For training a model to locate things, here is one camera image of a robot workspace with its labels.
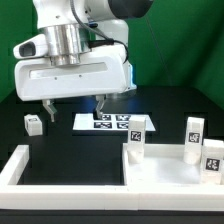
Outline white U-shaped fence frame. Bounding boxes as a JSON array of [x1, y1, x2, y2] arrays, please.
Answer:
[[0, 145, 224, 211]]

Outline white marker sheet with tags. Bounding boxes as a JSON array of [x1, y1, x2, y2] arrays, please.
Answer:
[[73, 113, 155, 131]]

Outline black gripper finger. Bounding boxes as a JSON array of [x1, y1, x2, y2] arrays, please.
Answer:
[[93, 95, 106, 120], [42, 99, 57, 122]]

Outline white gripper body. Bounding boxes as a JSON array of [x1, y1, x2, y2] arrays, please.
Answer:
[[13, 34, 130, 101]]

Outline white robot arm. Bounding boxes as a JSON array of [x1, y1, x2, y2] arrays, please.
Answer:
[[13, 0, 154, 119]]

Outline white square table top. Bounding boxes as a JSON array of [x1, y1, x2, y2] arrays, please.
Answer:
[[122, 143, 224, 187]]

